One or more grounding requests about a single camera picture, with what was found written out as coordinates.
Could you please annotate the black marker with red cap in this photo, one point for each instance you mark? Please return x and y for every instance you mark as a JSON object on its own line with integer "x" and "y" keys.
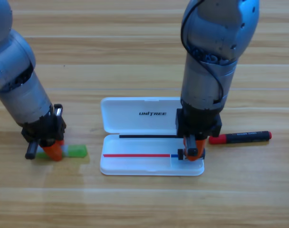
{"x": 244, "y": 137}

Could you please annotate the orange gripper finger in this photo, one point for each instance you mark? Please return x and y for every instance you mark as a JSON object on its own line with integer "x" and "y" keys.
{"x": 60, "y": 142}
{"x": 54, "y": 152}
{"x": 192, "y": 158}
{"x": 201, "y": 147}

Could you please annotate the white Unitree pencil case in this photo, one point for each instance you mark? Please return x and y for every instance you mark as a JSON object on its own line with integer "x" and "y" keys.
{"x": 135, "y": 118}

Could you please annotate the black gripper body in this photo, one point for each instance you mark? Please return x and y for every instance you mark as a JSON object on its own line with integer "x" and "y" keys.
{"x": 199, "y": 126}
{"x": 44, "y": 128}

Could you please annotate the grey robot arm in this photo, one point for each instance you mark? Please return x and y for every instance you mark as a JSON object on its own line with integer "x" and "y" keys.
{"x": 206, "y": 90}
{"x": 21, "y": 90}

